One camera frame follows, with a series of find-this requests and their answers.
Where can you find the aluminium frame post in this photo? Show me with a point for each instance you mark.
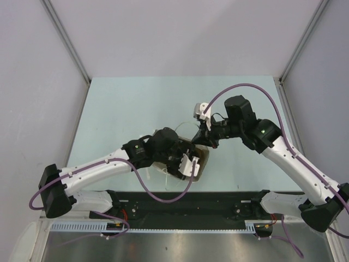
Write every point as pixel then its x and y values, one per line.
pixel 65 39
pixel 304 39

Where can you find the aluminium frame post left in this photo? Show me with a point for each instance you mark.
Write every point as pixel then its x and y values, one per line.
pixel 65 39

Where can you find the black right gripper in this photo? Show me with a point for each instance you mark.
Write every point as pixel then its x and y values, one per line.
pixel 210 136

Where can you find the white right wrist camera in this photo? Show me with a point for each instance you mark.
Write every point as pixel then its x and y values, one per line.
pixel 202 112

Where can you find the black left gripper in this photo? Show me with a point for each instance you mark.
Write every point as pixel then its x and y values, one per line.
pixel 186 148

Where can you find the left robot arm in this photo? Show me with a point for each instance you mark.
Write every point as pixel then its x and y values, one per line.
pixel 62 190

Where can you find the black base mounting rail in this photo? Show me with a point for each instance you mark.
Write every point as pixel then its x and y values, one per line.
pixel 194 211

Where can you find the green illustrated paper bag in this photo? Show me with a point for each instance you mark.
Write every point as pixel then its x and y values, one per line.
pixel 199 161

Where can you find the white paper-wrapped straw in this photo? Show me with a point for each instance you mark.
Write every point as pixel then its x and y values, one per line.
pixel 148 176

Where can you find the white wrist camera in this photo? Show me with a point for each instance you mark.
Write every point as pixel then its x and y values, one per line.
pixel 202 112
pixel 188 166

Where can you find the aluminium frame post right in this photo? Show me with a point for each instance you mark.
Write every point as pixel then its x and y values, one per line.
pixel 304 39

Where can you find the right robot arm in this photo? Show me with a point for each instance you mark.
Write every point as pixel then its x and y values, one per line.
pixel 322 199

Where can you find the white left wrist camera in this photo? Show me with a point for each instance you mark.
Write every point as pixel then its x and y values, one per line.
pixel 188 166

